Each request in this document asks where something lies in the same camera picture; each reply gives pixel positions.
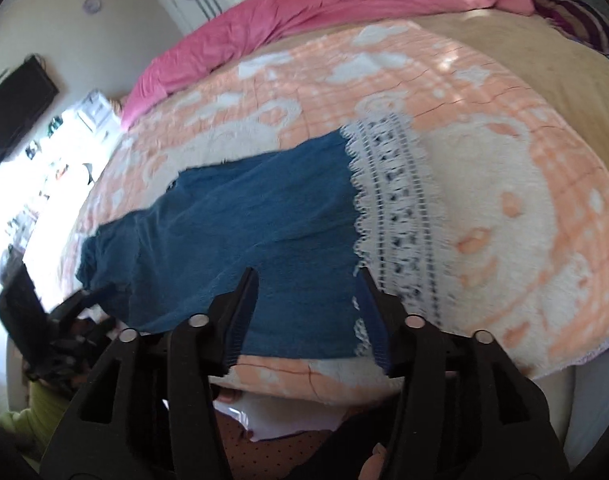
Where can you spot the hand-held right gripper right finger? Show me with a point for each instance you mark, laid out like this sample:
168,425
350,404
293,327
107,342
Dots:
377,330

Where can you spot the pink duvet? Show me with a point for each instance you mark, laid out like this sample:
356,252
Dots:
294,10

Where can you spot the person's right hand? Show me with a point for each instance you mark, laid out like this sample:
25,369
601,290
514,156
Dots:
373,462

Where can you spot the round wall fixture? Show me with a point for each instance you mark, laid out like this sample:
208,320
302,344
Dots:
92,5

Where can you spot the black wall television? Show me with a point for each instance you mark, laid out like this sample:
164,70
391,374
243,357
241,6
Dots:
14,110

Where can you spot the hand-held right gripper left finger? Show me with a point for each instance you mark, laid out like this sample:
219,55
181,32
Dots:
239,330

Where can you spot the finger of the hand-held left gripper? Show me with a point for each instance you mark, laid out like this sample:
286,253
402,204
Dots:
77,306

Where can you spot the blue denim garment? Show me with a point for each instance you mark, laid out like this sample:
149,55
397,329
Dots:
234,220

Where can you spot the brown dotted garment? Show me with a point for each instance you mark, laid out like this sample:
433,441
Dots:
284,455

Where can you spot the white drawer cabinet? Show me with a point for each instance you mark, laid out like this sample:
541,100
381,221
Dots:
97,110

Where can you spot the orange white plush blanket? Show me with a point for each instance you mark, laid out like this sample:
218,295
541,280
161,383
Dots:
509,185

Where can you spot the light green cloth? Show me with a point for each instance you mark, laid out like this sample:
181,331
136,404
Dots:
32,417

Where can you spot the purple striped pillow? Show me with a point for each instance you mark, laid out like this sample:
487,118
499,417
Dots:
574,15

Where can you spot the beige bed sheet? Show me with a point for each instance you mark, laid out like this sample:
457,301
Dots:
559,75

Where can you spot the white cloth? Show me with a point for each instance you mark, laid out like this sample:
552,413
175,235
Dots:
284,412

